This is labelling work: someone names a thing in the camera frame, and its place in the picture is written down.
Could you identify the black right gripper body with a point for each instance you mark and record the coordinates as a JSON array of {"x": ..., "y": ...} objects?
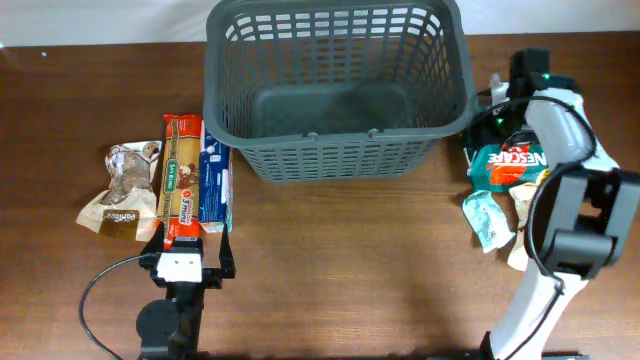
[{"x": 495, "y": 127}]

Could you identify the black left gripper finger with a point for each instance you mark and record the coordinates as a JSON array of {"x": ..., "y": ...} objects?
[
  {"x": 227, "y": 263},
  {"x": 154, "y": 247}
]

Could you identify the green Nescafe coffee bag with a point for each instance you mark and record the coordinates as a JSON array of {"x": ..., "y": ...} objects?
[{"x": 499, "y": 167}]

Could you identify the beige paper pouch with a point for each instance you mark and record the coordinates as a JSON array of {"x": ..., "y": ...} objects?
[{"x": 522, "y": 196}]

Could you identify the small mint green packet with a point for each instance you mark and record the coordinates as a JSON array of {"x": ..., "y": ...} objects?
[{"x": 487, "y": 220}]

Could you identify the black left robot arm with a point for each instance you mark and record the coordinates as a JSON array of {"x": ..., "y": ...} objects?
[{"x": 169, "y": 328}]

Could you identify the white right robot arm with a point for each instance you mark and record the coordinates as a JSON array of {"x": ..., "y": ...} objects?
[{"x": 580, "y": 216}]

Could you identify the San Remo spaghetti pack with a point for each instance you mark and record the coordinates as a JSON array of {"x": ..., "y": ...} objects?
[{"x": 179, "y": 194}]

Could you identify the blue tissue pack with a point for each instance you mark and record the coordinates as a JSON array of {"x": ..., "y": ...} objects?
[{"x": 215, "y": 184}]

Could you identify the beige granola pouch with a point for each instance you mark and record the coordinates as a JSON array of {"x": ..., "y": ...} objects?
[{"x": 127, "y": 209}]

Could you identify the grey plastic basket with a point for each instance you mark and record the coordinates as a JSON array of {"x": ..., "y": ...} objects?
[{"x": 314, "y": 90}]

